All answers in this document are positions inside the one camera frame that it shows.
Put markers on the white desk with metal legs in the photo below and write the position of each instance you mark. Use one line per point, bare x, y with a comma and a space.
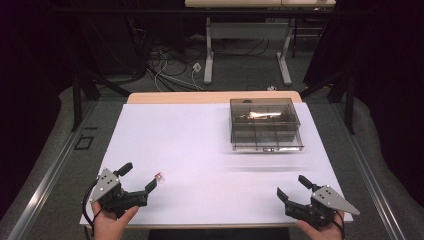
246, 31

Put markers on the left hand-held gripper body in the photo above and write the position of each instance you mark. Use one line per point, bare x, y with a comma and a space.
110, 195

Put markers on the clear grey plastic organizer box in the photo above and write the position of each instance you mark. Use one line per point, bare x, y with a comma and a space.
265, 124

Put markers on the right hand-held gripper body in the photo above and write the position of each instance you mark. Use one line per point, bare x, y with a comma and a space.
320, 206

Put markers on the person's left hand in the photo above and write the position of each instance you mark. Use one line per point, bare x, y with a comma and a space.
111, 224

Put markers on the small clear red-tipped piece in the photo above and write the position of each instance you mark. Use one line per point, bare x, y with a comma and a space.
160, 178

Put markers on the white plug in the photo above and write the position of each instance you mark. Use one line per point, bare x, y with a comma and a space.
272, 88

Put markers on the dark curtain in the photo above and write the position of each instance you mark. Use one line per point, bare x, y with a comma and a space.
30, 100
386, 83

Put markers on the black metal stand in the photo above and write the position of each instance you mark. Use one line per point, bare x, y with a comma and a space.
81, 90
343, 93

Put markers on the aluminium floor rail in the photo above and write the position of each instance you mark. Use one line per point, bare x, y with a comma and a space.
50, 176
370, 176

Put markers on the person's right hand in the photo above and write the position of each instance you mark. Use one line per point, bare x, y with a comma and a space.
321, 233

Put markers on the white table cover sheet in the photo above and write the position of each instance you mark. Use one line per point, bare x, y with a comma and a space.
206, 156

